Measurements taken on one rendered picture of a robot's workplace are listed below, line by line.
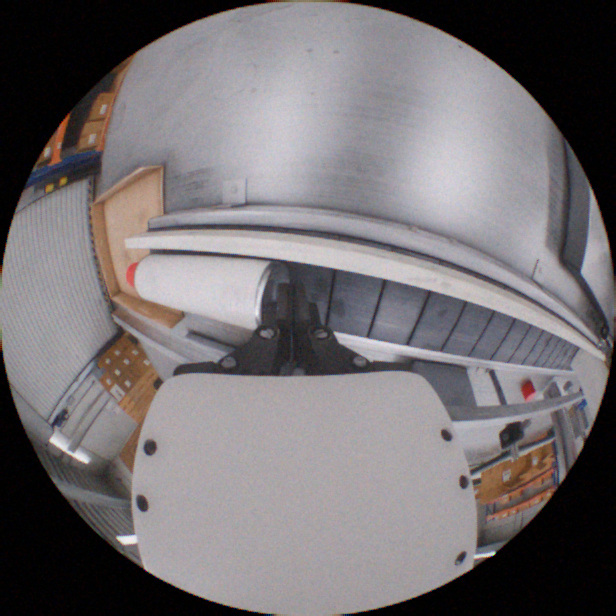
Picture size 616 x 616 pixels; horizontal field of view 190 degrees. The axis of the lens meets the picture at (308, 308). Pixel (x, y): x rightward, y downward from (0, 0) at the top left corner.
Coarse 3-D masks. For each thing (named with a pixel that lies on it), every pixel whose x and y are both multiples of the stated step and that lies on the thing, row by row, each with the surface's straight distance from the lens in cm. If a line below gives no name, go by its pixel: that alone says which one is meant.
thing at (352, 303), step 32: (224, 256) 19; (256, 256) 17; (416, 256) 15; (320, 288) 16; (352, 288) 15; (384, 288) 15; (416, 288) 16; (512, 288) 26; (352, 320) 17; (384, 320) 17; (416, 320) 17; (448, 320) 18; (480, 320) 20; (512, 320) 23; (448, 352) 21; (480, 352) 23; (512, 352) 27; (544, 352) 34
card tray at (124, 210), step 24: (144, 168) 31; (120, 192) 47; (144, 192) 37; (96, 216) 58; (120, 216) 47; (144, 216) 37; (96, 240) 58; (120, 240) 49; (120, 264) 54; (120, 288) 61; (144, 312) 44; (168, 312) 41
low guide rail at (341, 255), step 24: (144, 240) 22; (168, 240) 18; (192, 240) 16; (216, 240) 14; (240, 240) 13; (264, 240) 12; (288, 240) 12; (312, 240) 12; (336, 264) 11; (360, 264) 11; (384, 264) 11; (408, 264) 11; (432, 264) 13; (432, 288) 12; (456, 288) 13; (480, 288) 14; (504, 312) 16; (528, 312) 18; (576, 336) 33
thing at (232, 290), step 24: (144, 264) 22; (168, 264) 19; (192, 264) 16; (216, 264) 15; (240, 264) 14; (264, 264) 13; (144, 288) 21; (168, 288) 18; (192, 288) 15; (216, 288) 14; (240, 288) 13; (264, 288) 12; (192, 312) 17; (216, 312) 14; (240, 312) 13; (264, 312) 14
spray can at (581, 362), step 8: (576, 352) 49; (584, 352) 49; (576, 360) 49; (584, 360) 48; (592, 360) 50; (576, 368) 49; (584, 368) 48; (592, 368) 48; (576, 376) 50; (584, 376) 48; (592, 376) 48; (600, 376) 49; (584, 384) 48; (592, 384) 47; (600, 384) 48; (584, 392) 49; (592, 392) 47; (600, 392) 47; (592, 400) 48; (600, 400) 47; (592, 408) 48; (592, 416) 48
